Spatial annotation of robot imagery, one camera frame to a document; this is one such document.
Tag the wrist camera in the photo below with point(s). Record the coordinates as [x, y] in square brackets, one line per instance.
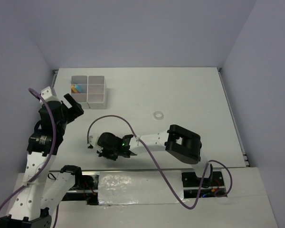
[92, 142]
[49, 94]

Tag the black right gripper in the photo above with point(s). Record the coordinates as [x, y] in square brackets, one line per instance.
[103, 153]

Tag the silver foil covered panel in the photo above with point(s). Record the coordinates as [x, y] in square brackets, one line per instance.
[133, 187]

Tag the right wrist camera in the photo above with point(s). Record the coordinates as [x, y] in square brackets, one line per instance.
[92, 142]

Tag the left white compartment organizer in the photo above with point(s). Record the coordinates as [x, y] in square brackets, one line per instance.
[81, 98]

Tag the clear tape roll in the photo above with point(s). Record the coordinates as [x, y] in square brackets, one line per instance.
[158, 115]

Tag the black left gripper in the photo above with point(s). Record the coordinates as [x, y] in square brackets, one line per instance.
[75, 110]

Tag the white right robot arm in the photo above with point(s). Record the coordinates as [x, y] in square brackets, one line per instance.
[182, 144]

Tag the blue highlighter pen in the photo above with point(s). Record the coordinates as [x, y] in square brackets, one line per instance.
[79, 88]

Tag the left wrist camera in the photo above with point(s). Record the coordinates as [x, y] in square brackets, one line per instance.
[49, 94]

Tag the white compartment organizer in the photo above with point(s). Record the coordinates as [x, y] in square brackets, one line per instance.
[96, 92]
[81, 98]

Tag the pink orange highlighter pen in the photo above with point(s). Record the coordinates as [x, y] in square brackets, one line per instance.
[73, 89]

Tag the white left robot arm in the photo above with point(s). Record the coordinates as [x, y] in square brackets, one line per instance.
[34, 207]

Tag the right white compartment organizer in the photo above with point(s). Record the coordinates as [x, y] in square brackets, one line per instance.
[96, 92]

